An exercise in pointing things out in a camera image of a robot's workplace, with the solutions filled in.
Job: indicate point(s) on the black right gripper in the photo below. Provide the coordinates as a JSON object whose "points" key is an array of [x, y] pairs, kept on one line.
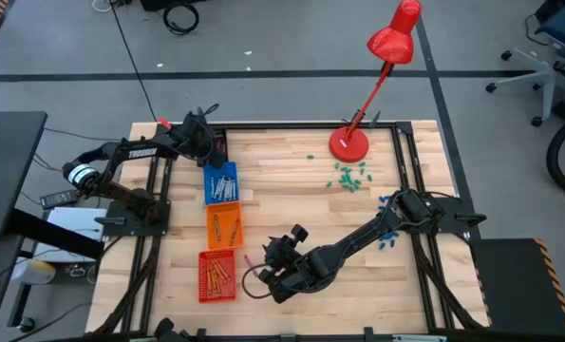
{"points": [[301, 273]]}

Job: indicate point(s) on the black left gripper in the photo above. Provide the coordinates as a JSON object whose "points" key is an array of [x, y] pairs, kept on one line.
{"points": [[196, 135]]}

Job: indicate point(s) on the brown crayon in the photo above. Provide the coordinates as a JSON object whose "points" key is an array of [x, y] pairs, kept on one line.
{"points": [[234, 232], [215, 225]]}

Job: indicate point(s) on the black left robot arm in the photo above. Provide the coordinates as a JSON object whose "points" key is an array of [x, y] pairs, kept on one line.
{"points": [[139, 153]]}

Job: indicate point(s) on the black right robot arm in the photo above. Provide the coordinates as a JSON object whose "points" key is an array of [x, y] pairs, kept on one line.
{"points": [[358, 240]]}

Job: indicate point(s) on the blue plastic basket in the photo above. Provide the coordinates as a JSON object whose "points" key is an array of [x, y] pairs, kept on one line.
{"points": [[208, 171]]}

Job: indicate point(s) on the black plastic basket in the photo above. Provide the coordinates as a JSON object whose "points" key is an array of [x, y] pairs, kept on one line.
{"points": [[221, 138]]}

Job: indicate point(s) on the orange plastic basket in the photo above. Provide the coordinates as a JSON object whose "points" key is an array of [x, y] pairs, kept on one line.
{"points": [[225, 214]]}

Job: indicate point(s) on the red tag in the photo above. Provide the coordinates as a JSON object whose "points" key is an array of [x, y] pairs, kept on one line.
{"points": [[164, 123]]}

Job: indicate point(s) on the red plastic basket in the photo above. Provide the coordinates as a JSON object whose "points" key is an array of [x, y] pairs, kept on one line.
{"points": [[203, 294]]}

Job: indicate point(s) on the black rounded object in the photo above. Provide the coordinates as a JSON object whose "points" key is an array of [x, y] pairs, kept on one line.
{"points": [[168, 330]]}

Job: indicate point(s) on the red desk lamp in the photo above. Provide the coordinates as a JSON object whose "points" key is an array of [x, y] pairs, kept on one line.
{"points": [[348, 145]]}

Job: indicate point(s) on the white box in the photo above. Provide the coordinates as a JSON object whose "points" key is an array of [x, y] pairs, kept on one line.
{"points": [[73, 218]]}

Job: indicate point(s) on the black power adapter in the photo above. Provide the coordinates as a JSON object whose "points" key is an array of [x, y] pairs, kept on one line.
{"points": [[59, 198]]}

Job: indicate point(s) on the black box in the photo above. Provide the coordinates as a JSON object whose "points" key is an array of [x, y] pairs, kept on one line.
{"points": [[168, 4]]}

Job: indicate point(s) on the black stand beam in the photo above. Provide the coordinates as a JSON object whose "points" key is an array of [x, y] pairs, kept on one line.
{"points": [[54, 233]]}

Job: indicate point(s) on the black side desk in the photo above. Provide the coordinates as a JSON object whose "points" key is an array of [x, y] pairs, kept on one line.
{"points": [[6, 171]]}

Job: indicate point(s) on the white yellow bottle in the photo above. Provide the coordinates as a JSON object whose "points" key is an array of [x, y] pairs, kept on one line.
{"points": [[32, 271]]}

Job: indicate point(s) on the office chair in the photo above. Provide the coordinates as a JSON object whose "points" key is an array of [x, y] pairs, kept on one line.
{"points": [[548, 71]]}

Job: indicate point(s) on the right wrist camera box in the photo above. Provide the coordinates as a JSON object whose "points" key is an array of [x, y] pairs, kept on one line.
{"points": [[299, 233]]}

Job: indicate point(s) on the black aluminium table frame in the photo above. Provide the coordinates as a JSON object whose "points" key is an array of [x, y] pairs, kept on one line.
{"points": [[282, 126]]}

